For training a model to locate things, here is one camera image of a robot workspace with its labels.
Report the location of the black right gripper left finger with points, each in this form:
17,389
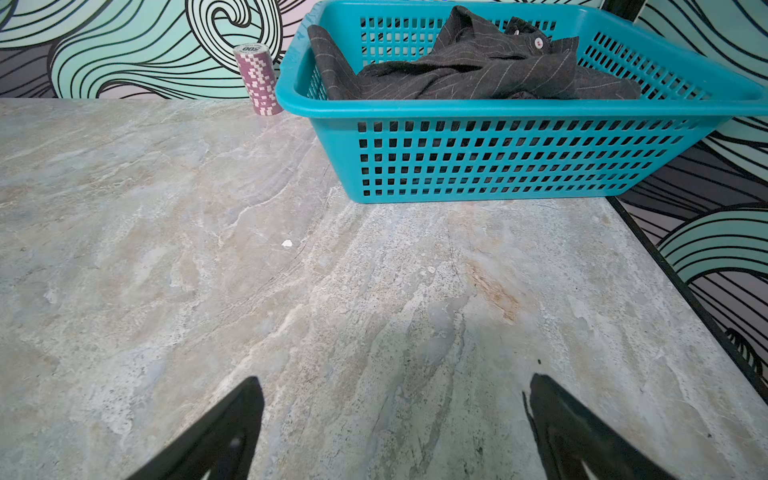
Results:
220,445

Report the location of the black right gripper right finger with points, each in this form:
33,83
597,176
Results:
574,443

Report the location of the dark grey pinstripe shirt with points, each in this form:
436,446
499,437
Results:
472,59

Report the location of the pink poker chip stack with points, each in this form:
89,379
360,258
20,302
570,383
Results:
257,71

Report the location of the teal plastic basket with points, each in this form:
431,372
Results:
469,150

